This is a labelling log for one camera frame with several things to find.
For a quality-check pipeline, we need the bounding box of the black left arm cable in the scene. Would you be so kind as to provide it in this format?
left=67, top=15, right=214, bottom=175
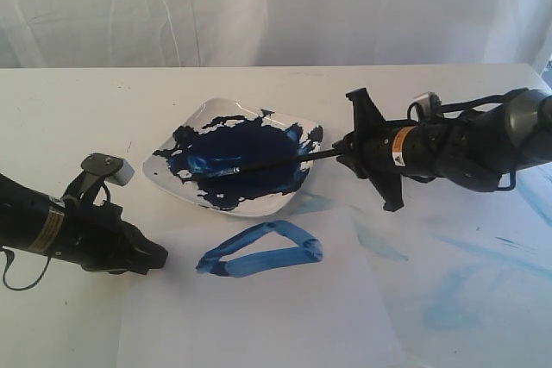
left=0, top=243, right=55, bottom=291

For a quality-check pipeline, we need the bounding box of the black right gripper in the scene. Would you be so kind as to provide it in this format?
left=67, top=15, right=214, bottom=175
left=332, top=88, right=436, bottom=212

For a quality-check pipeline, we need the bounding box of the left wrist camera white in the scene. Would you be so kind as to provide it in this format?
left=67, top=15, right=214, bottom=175
left=61, top=153, right=135, bottom=206

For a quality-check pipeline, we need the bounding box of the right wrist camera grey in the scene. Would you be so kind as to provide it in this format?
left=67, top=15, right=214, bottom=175
left=406, top=92, right=442, bottom=122

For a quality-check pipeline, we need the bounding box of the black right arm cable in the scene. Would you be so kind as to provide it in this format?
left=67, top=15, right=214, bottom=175
left=407, top=91, right=552, bottom=192

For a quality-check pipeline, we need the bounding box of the black handled paintbrush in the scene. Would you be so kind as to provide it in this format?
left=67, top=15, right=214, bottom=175
left=201, top=149, right=342, bottom=178

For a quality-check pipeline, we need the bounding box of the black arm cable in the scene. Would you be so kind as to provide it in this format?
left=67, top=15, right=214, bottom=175
left=0, top=243, right=55, bottom=291
left=407, top=91, right=552, bottom=192

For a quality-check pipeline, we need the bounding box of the white square plate blue paint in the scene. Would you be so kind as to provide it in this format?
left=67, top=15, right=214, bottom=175
left=142, top=98, right=323, bottom=217

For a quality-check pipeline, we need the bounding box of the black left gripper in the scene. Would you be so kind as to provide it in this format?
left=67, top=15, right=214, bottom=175
left=51, top=203, right=168, bottom=274

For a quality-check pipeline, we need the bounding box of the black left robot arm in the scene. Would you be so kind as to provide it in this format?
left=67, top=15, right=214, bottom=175
left=1, top=176, right=168, bottom=275

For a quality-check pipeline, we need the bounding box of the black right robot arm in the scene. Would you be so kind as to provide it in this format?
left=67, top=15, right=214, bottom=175
left=332, top=88, right=551, bottom=212

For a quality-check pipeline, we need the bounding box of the white paper sheet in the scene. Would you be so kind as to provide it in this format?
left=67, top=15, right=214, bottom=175
left=116, top=210, right=405, bottom=367

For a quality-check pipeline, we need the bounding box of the white backdrop cloth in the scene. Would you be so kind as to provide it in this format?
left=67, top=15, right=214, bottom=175
left=1, top=0, right=551, bottom=70

